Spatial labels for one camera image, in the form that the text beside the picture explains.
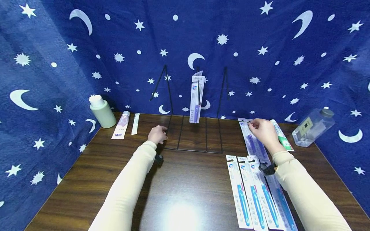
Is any person's right hand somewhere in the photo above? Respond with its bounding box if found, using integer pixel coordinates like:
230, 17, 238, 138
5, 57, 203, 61
248, 118, 286, 155

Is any person's left hand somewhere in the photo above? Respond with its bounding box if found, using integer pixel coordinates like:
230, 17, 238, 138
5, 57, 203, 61
147, 125, 169, 146

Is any purple toothbrush pack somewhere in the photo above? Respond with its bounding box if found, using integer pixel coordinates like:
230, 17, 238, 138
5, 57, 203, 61
238, 118, 271, 165
189, 71, 206, 124

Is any black wire display rack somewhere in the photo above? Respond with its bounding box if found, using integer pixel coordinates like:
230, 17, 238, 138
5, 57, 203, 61
149, 65, 229, 154

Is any person's left forearm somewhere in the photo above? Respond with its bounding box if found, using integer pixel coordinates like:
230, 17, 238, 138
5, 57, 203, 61
88, 141, 158, 231

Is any person's right forearm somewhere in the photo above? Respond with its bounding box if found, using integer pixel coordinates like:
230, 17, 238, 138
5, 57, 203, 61
272, 149, 352, 231

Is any slim white sachet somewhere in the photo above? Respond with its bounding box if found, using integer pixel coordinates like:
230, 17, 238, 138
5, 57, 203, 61
131, 113, 140, 135

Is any green white toothpaste box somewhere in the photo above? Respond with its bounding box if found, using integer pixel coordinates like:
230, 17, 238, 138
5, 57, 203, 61
270, 119, 295, 152

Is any white purple toothpaste tube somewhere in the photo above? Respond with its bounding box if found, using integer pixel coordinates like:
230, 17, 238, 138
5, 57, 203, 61
111, 111, 131, 140

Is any hanging purple toothbrush pack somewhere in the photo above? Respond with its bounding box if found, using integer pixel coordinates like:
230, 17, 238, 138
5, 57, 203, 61
189, 71, 206, 124

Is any clear plastic bottle grey cap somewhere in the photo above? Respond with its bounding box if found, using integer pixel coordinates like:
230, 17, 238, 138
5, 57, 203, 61
292, 108, 336, 148

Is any pale green bottle white cap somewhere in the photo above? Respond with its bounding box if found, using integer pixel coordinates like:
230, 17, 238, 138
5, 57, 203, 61
89, 95, 117, 129

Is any blue toothbrush pack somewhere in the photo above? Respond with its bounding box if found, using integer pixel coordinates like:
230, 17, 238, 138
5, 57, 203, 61
226, 155, 254, 229
247, 155, 286, 230
237, 156, 268, 231
264, 173, 298, 231

